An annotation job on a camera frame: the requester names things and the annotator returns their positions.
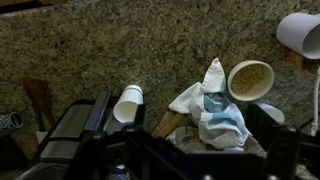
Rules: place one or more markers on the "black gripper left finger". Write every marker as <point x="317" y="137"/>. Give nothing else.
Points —
<point x="141" y="116"/>

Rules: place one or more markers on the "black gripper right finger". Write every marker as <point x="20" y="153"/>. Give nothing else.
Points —
<point x="276" y="146"/>

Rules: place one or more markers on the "white ceramic mug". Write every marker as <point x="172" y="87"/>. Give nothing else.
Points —
<point x="296" y="31"/>

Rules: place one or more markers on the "white paper cup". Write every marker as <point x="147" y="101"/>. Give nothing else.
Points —
<point x="128" y="103"/>

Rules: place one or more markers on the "wooden stick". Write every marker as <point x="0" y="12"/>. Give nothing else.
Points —
<point x="168" y="124"/>

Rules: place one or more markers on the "white plastic lid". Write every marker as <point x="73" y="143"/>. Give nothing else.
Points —
<point x="275" y="112"/>

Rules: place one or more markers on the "white and blue cloth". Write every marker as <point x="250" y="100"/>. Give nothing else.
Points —
<point x="216" y="116"/>

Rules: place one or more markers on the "black and silver coffee machine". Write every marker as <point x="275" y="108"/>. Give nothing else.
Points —
<point x="73" y="121"/>

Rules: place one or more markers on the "white bowl of grains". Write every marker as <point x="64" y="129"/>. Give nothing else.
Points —
<point x="250" y="80"/>

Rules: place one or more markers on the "brown wooden spatula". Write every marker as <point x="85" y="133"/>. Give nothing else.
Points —
<point x="39" y="96"/>

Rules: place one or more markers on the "patterned grey cylinder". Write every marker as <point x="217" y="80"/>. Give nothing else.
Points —
<point x="10" y="122"/>

